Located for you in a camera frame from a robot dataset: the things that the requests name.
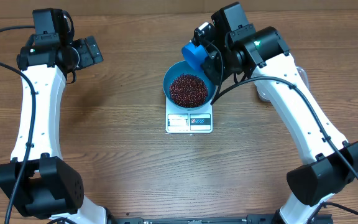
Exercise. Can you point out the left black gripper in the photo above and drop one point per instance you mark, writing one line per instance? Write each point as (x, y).
(89, 58)

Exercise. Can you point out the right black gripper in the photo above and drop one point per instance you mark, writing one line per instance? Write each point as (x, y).
(212, 69)

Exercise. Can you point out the blue plastic scoop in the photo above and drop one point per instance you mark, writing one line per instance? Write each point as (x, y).
(194, 55)

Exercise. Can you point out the blue bowl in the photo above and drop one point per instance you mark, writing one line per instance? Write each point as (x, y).
(183, 68)

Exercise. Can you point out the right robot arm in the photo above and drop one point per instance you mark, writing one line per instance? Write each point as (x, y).
(229, 46)

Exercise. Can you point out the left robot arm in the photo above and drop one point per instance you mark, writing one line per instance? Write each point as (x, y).
(36, 179)

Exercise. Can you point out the red beans in bowl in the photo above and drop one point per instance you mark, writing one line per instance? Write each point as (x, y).
(188, 91)

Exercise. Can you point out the white digital kitchen scale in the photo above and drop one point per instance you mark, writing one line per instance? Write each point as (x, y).
(179, 120)

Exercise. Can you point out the clear plastic container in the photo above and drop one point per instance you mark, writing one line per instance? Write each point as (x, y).
(302, 74)

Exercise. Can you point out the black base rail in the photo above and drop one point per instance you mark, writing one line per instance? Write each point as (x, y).
(249, 219)

